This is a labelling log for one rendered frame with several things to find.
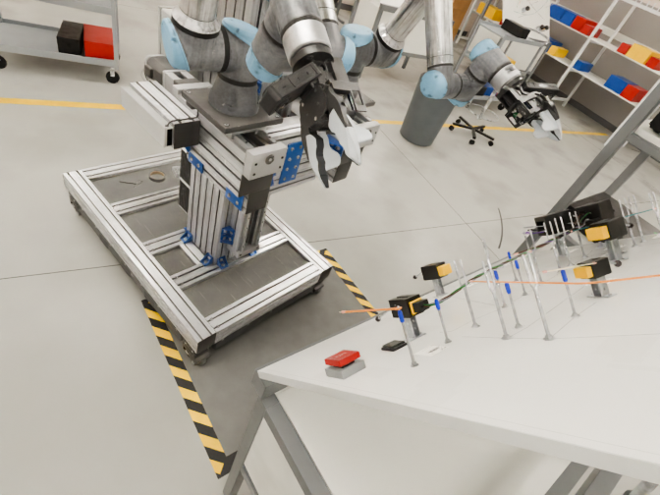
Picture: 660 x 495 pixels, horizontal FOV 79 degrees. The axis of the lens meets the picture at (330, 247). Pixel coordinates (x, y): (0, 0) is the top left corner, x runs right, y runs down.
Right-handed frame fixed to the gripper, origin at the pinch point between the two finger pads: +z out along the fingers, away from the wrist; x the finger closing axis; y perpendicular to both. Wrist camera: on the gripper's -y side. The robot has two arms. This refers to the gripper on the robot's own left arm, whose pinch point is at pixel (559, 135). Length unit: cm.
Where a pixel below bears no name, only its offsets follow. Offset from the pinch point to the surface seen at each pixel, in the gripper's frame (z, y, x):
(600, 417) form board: 35, 76, 46
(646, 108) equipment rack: 5.8, -36.1, -0.9
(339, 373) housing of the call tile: 20, 90, 10
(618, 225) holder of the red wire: 28.3, 7.9, 3.2
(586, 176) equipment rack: 13.3, -26.7, -23.8
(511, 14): -248, -453, -308
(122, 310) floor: -50, 142, -119
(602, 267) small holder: 30, 37, 20
